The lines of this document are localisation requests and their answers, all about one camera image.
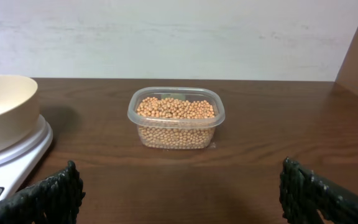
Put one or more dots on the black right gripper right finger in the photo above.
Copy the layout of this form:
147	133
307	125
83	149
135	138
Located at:
306	197

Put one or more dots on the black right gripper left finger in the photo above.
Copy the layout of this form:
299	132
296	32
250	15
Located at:
55	200

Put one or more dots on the clear plastic container of beans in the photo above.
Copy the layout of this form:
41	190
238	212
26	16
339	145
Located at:
176	117

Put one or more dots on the white digital kitchen scale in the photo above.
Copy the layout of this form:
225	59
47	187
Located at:
18	160

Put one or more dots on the cream round bowl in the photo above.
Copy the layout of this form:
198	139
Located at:
19	108

